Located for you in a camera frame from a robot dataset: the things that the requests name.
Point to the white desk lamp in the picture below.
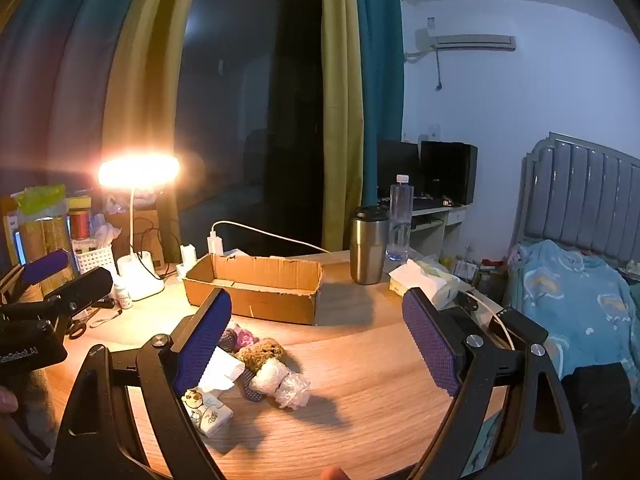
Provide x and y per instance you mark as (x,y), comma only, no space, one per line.
(142,280)

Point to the crumpled clear plastic wrap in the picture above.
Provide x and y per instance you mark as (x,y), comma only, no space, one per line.
(280,384)

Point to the brown carton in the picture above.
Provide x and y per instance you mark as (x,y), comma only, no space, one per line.
(120,230)

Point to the yellow and teal curtain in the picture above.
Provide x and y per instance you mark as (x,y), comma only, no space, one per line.
(345,110)

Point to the black scissors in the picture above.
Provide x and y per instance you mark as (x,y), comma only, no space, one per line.
(76,329)

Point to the stainless steel tumbler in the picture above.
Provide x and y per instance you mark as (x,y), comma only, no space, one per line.
(369,255)

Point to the multicoloured curtain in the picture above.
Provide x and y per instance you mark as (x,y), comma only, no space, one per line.
(75,85)

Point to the white computer desk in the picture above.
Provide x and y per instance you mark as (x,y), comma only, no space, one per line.
(435,232)

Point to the dark dotted sock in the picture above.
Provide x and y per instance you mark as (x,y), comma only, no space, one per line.
(227,341)
(252,392)

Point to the pink knitted pouch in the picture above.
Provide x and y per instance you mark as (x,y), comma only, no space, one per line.
(246,337)

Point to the white tissue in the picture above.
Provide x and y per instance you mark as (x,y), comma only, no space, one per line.
(220,371)

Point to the white power adapter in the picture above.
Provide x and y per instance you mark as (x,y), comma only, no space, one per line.
(187,256)

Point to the white air conditioner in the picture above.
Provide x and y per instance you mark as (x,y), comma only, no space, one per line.
(465,41)

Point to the small white bottle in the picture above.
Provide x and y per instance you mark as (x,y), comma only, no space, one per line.
(123,297)

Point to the yellow tissue pack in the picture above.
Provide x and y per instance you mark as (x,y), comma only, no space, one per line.
(420,277)

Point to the black cloth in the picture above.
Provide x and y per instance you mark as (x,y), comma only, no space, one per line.
(600,410)

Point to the person's left hand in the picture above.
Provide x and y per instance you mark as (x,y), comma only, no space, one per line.
(6,401)

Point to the person's left forearm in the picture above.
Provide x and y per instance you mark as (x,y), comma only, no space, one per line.
(35,405)

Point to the white plastic basket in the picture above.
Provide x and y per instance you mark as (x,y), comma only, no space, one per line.
(92,260)

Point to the black computer monitor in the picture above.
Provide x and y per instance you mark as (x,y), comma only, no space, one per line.
(397,167)
(447,172)

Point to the red can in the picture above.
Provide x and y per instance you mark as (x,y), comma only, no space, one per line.
(79,225)

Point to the light blue printed blanket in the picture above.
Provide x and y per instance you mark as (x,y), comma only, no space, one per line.
(570,300)

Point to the clear plastic water bottle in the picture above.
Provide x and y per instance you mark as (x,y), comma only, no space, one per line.
(401,220)

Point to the cardboard box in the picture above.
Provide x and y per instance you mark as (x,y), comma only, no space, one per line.
(270,305)

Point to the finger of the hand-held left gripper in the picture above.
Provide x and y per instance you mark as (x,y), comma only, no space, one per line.
(47,265)
(85,285)

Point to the brown knitted toy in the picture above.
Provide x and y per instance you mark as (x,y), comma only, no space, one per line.
(262,351)

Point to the grey padded headboard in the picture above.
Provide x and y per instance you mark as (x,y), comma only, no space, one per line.
(580,195)

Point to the green snack bag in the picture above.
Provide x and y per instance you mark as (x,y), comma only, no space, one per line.
(40,199)

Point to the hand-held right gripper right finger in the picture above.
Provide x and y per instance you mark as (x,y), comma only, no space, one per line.
(432,345)

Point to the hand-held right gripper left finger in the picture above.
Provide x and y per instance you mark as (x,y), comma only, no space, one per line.
(202,345)

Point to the dark glass window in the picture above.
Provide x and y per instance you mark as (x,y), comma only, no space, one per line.
(250,110)

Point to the printed tissue packet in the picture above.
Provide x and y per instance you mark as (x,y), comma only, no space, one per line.
(207,412)

